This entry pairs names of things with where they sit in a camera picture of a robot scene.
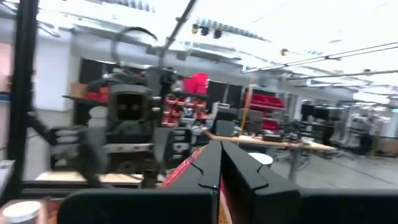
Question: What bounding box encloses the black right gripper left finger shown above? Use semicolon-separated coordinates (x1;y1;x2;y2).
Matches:
161;140;223;224

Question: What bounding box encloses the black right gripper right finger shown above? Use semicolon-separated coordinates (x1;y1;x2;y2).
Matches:
222;140;301;224

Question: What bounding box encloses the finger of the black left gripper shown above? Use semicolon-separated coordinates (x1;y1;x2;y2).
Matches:
77;127;108;187
142;128;175;187

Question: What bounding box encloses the red ramen noodle packet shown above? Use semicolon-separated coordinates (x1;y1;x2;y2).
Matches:
158;145;233;224

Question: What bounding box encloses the white-lidded spice jar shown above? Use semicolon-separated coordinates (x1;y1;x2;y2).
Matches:
1;200;42;224

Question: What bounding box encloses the wooden top desk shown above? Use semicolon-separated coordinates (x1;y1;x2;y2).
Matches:
203;130;338;183

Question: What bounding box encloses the cardboard box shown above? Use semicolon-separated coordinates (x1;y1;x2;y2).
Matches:
70;82;88;98

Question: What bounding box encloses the black monitor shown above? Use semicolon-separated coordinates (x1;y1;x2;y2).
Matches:
238;108;264;134
211;107;239;138

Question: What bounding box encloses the shelf rack with red bins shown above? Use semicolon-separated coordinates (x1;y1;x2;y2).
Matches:
244;88;286;132

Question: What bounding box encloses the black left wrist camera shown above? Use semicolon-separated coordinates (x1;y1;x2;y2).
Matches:
107;83;155;133

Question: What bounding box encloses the yellow hanging cable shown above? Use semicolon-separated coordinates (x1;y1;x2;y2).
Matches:
239;74;254;138

